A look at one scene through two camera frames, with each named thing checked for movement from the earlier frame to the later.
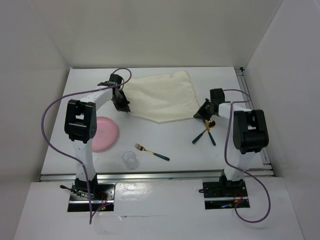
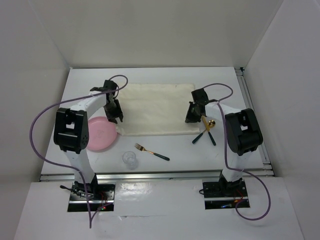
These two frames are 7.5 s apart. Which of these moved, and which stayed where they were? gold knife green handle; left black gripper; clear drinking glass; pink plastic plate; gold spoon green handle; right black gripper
Moved: right black gripper; left black gripper
Stayed: gold spoon green handle; gold knife green handle; clear drinking glass; pink plastic plate
